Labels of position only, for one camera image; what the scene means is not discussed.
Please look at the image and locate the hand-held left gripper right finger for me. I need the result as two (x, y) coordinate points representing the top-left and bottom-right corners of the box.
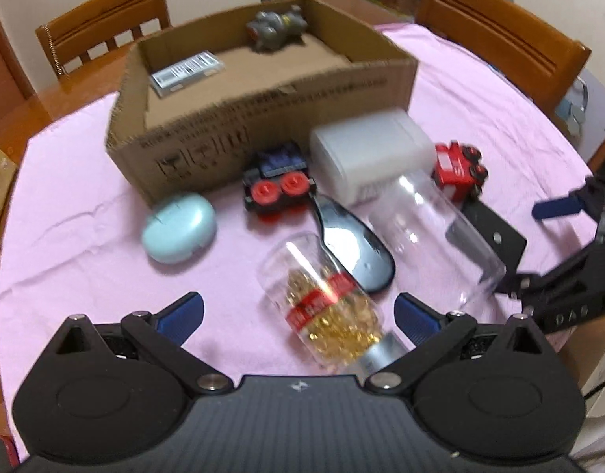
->
(364, 293), (559, 396)

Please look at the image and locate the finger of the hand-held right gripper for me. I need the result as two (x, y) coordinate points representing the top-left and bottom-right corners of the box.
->
(494, 244), (601, 306)
(531, 173), (605, 243)

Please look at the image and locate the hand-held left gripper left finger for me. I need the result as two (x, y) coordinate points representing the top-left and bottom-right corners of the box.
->
(51, 292), (234, 396)

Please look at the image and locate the black square plate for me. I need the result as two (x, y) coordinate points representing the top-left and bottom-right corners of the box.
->
(445, 199), (527, 281)

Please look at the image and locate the teal earbuds case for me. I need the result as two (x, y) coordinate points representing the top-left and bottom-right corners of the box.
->
(141, 192), (218, 263)

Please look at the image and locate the golden capsule bottle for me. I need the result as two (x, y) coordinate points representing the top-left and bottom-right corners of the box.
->
(257, 231), (412, 375)

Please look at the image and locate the clear plastic jar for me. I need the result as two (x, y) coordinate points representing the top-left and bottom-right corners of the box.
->
(369, 170), (507, 309)

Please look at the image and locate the black computer mouse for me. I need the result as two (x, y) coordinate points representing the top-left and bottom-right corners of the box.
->
(310, 194), (397, 294)

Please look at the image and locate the red toy train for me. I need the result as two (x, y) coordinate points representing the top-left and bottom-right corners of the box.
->
(432, 141), (489, 204)

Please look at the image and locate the white plastic box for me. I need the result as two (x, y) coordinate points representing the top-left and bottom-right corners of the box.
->
(310, 108), (437, 205)

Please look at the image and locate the brown cardboard box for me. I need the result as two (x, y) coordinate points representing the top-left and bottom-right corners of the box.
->
(104, 0), (419, 208)

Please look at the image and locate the pink tablecloth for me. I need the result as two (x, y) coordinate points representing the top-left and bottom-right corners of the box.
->
(0, 22), (599, 464)

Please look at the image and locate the grey card pack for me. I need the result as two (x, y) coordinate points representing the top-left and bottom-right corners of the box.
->
(150, 50), (227, 98)

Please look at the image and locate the grey toy animal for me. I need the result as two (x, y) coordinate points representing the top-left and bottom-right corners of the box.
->
(247, 5), (308, 54)

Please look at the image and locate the wooden chair with cord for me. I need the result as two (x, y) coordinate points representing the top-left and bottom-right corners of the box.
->
(35, 0), (173, 82)

